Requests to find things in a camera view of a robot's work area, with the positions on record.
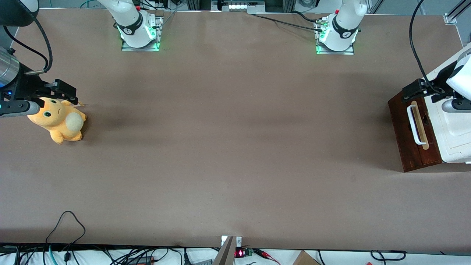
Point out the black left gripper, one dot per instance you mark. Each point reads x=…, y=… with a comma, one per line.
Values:
x=437, y=80

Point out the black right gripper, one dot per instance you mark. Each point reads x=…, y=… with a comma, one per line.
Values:
x=26, y=87

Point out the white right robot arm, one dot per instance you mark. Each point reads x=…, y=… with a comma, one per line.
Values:
x=132, y=22

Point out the white and dark wood drawer cabinet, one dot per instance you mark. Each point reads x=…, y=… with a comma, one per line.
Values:
x=404, y=147

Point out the orange plush toy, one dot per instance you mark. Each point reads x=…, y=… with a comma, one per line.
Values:
x=59, y=119

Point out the black power adapter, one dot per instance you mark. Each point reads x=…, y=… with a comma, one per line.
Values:
x=141, y=260

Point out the white power strip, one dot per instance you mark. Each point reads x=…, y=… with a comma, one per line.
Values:
x=239, y=6

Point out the brown cardboard box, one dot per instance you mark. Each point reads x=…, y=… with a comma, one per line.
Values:
x=305, y=259

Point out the red clip leads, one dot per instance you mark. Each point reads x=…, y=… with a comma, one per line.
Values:
x=263, y=253

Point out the small board with red display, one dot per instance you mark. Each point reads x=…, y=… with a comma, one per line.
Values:
x=240, y=253

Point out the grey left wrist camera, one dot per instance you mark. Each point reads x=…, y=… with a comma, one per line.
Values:
x=456, y=106

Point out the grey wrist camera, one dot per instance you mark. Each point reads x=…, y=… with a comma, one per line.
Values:
x=18, y=108
x=456, y=106

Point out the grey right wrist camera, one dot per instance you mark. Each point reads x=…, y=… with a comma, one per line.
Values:
x=18, y=108

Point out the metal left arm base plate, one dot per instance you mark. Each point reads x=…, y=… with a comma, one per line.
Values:
x=349, y=52

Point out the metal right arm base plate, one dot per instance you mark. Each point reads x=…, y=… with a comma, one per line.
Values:
x=127, y=47

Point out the aluminium frame profile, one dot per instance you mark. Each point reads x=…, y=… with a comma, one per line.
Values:
x=449, y=18

